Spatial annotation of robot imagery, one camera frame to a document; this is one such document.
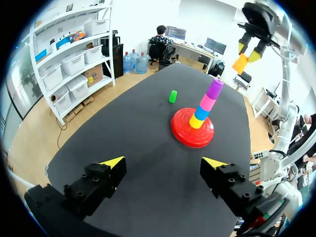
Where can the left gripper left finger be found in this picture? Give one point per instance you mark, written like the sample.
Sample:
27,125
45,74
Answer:
98,180

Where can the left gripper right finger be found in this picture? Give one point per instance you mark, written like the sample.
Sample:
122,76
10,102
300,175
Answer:
229,182

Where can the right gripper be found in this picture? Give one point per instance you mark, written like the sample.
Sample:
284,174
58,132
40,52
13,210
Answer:
259,22

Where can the orange cylinder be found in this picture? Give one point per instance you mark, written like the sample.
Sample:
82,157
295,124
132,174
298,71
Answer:
240,63

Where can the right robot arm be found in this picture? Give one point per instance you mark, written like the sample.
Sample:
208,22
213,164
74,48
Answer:
287,128

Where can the red round base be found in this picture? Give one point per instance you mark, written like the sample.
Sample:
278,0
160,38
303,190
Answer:
195,134

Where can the purple cylinder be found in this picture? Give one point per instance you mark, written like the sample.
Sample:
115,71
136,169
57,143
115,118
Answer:
214,88

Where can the person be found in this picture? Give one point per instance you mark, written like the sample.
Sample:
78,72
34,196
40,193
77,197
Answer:
304,138
160,42

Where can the green cylinder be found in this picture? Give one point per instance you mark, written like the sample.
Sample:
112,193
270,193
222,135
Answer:
173,96

